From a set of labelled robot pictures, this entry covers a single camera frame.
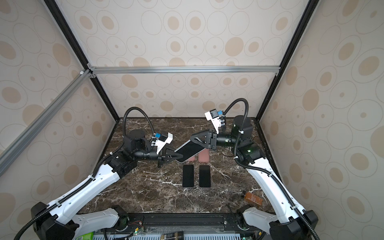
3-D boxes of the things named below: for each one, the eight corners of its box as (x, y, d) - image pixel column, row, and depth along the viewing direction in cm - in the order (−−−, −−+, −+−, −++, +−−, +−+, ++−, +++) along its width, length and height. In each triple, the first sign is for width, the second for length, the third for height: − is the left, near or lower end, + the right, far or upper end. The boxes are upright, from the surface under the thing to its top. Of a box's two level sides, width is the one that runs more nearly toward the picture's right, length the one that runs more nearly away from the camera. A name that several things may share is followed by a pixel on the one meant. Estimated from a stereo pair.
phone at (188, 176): (181, 187, 87) (181, 185, 85) (183, 166, 96) (182, 164, 94) (193, 187, 87) (193, 185, 85) (193, 166, 96) (193, 164, 94)
